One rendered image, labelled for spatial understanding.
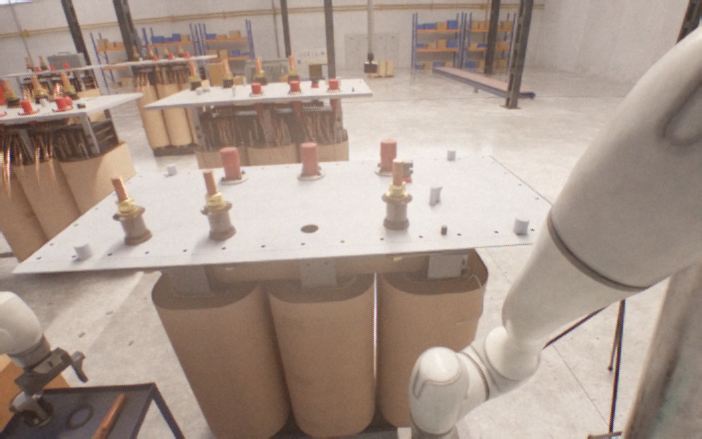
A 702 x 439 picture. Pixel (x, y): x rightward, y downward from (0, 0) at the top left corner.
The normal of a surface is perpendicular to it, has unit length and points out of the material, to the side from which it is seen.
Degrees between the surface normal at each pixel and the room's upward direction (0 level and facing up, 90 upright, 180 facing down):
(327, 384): 90
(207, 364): 90
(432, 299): 90
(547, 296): 104
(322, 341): 90
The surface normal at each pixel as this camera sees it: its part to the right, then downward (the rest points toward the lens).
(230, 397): 0.06, 0.48
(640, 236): -0.63, 0.52
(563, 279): -0.82, 0.48
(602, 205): -0.93, 0.16
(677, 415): -0.80, 0.28
